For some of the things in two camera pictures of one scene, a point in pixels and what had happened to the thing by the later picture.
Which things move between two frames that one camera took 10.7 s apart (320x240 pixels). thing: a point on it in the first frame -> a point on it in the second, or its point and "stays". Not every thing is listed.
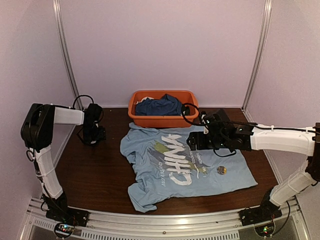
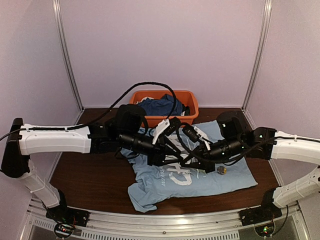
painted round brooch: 221,170 stays
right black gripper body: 201,145 -> 206,157
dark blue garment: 167,105 stays
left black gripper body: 92,133 -> 154,157
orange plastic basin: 184,96 stays
